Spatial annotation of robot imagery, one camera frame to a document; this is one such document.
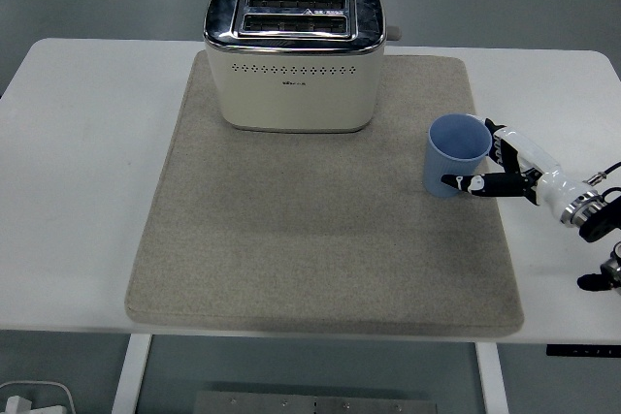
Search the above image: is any beige fabric mat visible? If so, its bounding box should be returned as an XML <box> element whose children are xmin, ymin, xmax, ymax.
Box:
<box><xmin>124</xmin><ymin>52</ymin><xmax>526</xmax><ymax>337</ymax></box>

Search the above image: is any white table leg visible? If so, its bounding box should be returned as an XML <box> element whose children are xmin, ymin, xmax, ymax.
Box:
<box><xmin>110</xmin><ymin>334</ymin><xmax>154</xmax><ymax>414</ymax></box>
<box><xmin>474</xmin><ymin>341</ymin><xmax>510</xmax><ymax>414</ymax></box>

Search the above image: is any blue ribbed plastic cup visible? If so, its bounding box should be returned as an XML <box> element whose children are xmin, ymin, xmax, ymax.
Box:
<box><xmin>422</xmin><ymin>112</ymin><xmax>493</xmax><ymax>200</ymax></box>

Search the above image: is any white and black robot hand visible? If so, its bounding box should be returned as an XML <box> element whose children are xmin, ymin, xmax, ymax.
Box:
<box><xmin>440</xmin><ymin>115</ymin><xmax>586</xmax><ymax>214</ymax></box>

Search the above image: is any black table control panel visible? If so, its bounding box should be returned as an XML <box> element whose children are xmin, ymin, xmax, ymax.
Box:
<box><xmin>546</xmin><ymin>344</ymin><xmax>621</xmax><ymax>358</ymax></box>

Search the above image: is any white plug block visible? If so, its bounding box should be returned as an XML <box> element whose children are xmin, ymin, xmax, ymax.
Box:
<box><xmin>3</xmin><ymin>396</ymin><xmax>34</xmax><ymax>414</ymax></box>

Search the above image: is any grey metal plate with screws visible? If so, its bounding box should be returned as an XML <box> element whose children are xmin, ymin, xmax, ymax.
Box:
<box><xmin>193</xmin><ymin>390</ymin><xmax>441</xmax><ymax>414</ymax></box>

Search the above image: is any cream and chrome toaster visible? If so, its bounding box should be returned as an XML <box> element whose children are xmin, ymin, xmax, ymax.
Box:
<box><xmin>202</xmin><ymin>0</ymin><xmax>404</xmax><ymax>135</ymax></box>

